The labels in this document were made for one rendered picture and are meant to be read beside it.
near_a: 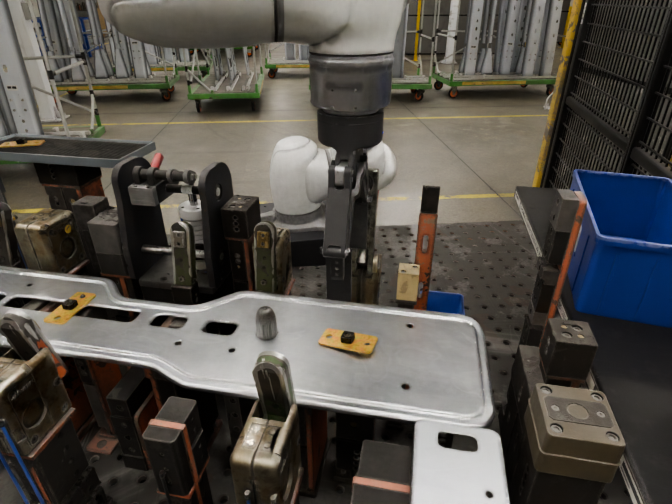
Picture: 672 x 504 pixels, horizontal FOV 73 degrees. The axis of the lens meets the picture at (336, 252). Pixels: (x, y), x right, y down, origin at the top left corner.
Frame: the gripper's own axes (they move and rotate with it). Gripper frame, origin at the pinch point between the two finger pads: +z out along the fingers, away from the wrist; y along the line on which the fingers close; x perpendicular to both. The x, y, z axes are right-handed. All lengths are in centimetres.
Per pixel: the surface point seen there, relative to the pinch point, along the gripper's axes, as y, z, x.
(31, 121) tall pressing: -305, 65, -343
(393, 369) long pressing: 4.0, 13.9, 7.1
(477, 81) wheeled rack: -748, 85, 81
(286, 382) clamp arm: 17.5, 5.2, -3.7
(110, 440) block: 2, 43, -46
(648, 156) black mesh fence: -53, -2, 55
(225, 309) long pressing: -4.6, 13.8, -21.3
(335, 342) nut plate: 0.6, 13.3, -1.7
